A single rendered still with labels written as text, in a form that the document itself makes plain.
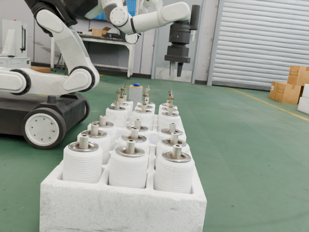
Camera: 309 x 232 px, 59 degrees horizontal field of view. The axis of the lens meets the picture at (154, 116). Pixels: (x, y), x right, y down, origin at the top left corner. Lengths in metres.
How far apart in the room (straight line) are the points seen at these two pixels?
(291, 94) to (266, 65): 2.05
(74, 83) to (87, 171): 0.88
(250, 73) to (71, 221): 6.15
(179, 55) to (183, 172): 0.61
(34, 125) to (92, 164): 0.77
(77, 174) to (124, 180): 0.11
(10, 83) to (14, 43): 3.22
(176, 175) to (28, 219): 0.46
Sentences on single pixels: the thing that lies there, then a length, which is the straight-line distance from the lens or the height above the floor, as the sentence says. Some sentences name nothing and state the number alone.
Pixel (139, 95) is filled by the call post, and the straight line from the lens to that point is 1.59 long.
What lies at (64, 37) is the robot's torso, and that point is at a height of 0.54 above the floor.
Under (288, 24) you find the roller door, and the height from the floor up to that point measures 1.49.
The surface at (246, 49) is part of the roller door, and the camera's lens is 6.58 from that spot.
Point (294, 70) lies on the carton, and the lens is 4.95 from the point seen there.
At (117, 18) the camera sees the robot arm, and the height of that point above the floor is 0.63.
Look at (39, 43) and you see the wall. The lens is 6.81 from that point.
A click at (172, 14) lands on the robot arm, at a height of 0.66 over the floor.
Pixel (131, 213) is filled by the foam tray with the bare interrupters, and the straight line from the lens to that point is 0.69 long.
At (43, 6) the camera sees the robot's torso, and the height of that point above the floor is 0.68.
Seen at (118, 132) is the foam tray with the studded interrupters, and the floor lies 0.17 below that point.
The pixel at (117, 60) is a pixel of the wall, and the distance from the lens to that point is 6.37.
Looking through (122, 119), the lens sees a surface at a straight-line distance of 1.20.
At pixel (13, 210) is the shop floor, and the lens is 0.96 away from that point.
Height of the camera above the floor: 0.49
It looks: 12 degrees down
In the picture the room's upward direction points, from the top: 6 degrees clockwise
